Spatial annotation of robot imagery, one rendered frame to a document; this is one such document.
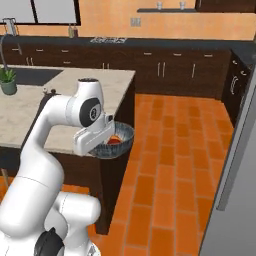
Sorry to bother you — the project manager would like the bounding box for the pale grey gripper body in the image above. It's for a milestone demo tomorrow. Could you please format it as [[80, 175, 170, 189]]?
[[73, 120, 116, 157]]

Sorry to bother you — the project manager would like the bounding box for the red bell pepper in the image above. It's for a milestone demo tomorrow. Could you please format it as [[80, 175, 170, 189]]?
[[105, 135, 122, 146]]

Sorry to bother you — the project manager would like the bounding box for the grey metal bowl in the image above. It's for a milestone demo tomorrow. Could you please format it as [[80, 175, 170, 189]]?
[[88, 121, 136, 160]]

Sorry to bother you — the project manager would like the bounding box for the grey fridge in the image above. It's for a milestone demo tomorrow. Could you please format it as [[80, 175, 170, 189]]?
[[197, 61, 256, 256]]

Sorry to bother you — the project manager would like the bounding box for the dark wooden kitchen island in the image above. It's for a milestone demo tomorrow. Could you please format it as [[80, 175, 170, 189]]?
[[0, 65, 137, 236]]

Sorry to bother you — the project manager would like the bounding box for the dark sink basin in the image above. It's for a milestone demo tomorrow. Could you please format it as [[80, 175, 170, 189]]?
[[5, 67, 64, 87]]

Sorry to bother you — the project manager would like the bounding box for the green plant in grey pot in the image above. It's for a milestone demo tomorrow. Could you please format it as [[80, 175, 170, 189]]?
[[0, 66, 18, 96]]

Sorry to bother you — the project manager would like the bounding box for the dark brown cupboard run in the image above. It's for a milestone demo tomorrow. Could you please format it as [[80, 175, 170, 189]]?
[[0, 35, 233, 101]]

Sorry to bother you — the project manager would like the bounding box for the small bottle set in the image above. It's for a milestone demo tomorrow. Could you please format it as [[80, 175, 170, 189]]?
[[67, 24, 80, 39]]

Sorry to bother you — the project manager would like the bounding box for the grey curved tap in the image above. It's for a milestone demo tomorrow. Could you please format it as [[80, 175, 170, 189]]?
[[0, 33, 23, 72]]

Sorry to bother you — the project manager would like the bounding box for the grey paper towel holder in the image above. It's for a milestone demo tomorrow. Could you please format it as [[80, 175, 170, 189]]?
[[2, 17, 18, 36]]

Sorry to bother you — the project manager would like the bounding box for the dark oven with cupboards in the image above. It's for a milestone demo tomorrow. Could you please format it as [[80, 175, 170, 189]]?
[[221, 42, 256, 128]]

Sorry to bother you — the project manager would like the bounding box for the grey wall socket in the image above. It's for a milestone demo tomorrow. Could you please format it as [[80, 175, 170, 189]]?
[[130, 17, 142, 28]]

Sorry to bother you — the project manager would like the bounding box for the window with dark frame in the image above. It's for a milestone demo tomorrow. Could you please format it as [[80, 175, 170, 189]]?
[[0, 0, 82, 27]]

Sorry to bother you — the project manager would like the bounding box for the grey fridge door handle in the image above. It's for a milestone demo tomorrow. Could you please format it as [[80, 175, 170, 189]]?
[[216, 99, 250, 212]]

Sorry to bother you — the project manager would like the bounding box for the dark wall shelf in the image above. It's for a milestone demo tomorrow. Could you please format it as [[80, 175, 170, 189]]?
[[136, 7, 198, 14]]

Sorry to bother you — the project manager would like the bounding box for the dark brown wall cupboard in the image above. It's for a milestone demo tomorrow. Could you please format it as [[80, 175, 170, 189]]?
[[194, 0, 256, 14]]

